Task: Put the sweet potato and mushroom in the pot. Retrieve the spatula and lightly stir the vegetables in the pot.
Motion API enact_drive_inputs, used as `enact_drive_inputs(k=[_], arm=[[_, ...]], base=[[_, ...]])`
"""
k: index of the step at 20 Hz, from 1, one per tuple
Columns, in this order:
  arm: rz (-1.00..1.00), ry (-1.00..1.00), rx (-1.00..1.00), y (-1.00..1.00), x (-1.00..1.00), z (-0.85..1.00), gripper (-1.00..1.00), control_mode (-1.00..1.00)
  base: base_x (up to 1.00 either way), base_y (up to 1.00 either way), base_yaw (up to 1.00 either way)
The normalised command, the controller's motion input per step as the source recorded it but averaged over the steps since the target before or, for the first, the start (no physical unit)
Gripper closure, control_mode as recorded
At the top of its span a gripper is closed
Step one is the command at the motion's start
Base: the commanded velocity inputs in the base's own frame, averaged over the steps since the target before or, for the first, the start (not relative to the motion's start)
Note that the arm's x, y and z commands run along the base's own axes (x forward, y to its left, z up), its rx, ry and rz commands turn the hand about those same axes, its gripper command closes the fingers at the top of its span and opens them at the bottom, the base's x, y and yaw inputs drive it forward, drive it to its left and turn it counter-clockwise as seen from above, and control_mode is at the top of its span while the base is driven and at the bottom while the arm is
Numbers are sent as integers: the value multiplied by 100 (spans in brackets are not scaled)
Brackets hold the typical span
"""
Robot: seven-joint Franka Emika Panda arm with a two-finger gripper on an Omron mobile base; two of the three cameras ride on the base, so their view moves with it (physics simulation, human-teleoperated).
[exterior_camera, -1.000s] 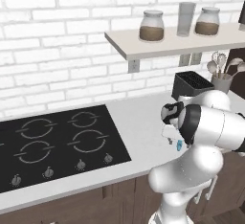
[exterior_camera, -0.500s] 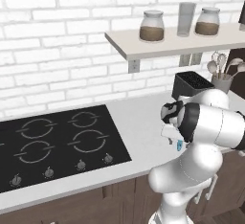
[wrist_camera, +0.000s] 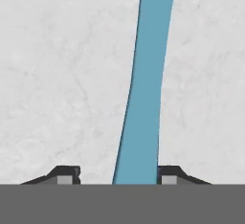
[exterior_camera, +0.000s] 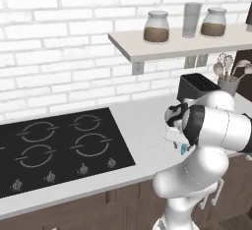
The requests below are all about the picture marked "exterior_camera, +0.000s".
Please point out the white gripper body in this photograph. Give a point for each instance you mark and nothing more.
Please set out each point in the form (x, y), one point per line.
(174, 135)

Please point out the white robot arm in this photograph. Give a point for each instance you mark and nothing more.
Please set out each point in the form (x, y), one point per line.
(203, 161)

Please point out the grey utensil pot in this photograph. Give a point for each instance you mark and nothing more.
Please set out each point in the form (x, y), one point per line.
(228, 86)

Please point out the pale spatula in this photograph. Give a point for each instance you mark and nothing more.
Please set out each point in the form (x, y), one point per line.
(246, 70)

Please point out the black toaster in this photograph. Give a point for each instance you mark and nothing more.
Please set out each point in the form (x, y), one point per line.
(197, 85)

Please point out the brown cupboard door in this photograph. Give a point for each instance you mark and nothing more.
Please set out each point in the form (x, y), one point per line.
(238, 184)
(144, 204)
(59, 216)

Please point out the grey hob knob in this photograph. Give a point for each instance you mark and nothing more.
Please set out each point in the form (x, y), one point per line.
(50, 176)
(111, 162)
(83, 168)
(17, 184)

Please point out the pale spoon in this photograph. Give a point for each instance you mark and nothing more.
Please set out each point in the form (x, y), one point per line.
(218, 69)

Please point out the metal whisk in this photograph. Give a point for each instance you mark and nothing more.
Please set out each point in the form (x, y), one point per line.
(225, 63)

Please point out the pale ladle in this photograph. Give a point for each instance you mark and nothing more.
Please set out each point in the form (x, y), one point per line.
(239, 65)

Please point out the glass jar with brown filling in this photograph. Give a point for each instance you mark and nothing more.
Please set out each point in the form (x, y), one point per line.
(156, 27)
(213, 22)

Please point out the black hob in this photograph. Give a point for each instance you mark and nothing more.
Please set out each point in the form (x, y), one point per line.
(62, 148)

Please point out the dark object on shelf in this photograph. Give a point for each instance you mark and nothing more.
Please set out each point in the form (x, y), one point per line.
(249, 17)

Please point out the grey wall outlet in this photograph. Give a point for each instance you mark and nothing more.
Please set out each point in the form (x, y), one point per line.
(190, 62)
(202, 60)
(138, 67)

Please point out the pale wall shelf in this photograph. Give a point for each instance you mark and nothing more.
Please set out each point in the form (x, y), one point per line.
(183, 45)

